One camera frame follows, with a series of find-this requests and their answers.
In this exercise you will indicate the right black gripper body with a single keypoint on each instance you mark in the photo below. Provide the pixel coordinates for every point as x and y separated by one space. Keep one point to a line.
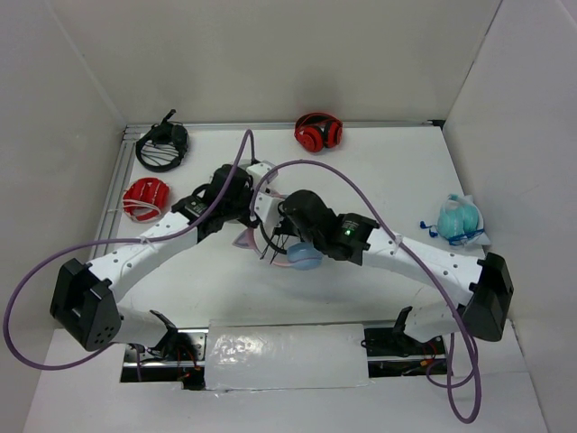
288 225

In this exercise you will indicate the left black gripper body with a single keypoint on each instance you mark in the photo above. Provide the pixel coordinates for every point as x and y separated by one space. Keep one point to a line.
239 209

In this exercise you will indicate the pink blue cat-ear headphones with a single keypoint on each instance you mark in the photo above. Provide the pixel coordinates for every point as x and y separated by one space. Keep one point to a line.
301 256

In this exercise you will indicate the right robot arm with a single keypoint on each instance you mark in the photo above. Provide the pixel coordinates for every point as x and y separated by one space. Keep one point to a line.
476 292

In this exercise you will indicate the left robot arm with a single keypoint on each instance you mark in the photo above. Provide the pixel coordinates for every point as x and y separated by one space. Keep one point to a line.
86 296

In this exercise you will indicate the small black headphones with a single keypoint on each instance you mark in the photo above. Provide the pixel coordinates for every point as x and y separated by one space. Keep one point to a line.
280 237

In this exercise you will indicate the red headphones at back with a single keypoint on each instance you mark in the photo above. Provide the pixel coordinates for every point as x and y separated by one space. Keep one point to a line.
317 131

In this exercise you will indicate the red headphones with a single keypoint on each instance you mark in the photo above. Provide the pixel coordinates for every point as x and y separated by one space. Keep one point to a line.
145 199
317 131

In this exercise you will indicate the red headphones at left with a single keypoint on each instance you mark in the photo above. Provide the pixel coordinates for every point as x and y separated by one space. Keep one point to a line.
145 199

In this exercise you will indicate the black headphones at corner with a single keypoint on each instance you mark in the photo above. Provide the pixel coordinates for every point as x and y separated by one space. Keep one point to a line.
164 147

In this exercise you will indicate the teal headphones in bag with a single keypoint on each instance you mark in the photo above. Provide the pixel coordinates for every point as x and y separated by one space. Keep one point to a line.
460 223

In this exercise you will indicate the white foil-covered panel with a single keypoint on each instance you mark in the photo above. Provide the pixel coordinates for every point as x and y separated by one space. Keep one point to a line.
285 358

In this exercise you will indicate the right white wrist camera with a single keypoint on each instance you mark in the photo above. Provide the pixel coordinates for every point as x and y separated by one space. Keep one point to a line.
265 209

